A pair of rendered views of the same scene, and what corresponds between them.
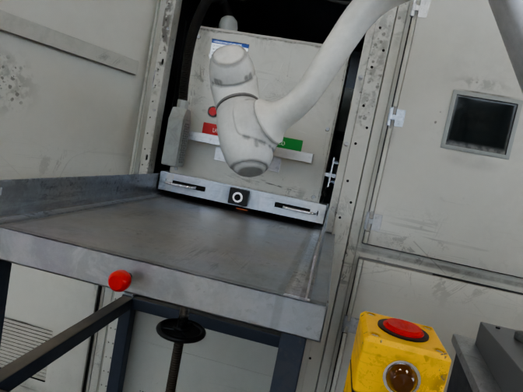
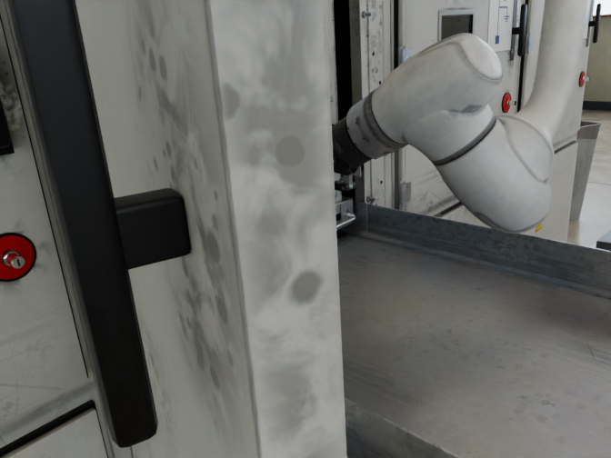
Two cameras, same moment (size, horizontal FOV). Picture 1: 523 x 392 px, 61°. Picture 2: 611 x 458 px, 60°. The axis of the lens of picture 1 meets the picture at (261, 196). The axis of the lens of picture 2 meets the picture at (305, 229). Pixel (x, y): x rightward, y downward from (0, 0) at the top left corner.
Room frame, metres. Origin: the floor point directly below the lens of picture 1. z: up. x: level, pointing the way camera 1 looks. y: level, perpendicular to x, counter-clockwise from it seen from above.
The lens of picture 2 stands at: (0.78, 0.79, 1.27)
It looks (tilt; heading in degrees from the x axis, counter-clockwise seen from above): 20 degrees down; 305
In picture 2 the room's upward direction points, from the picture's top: 4 degrees counter-clockwise
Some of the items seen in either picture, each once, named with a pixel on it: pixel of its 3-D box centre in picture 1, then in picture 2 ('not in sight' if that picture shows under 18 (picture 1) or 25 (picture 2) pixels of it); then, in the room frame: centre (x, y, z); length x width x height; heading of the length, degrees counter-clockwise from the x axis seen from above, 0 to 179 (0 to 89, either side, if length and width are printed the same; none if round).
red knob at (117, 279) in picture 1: (122, 279); not in sight; (0.66, 0.18, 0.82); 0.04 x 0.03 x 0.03; 171
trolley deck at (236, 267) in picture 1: (198, 239); (440, 346); (1.02, 0.13, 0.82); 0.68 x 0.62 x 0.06; 171
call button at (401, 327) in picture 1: (401, 332); not in sight; (0.43, -0.16, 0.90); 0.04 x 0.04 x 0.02
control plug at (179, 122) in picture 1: (177, 137); not in sight; (1.36, 0.28, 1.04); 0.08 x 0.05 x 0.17; 171
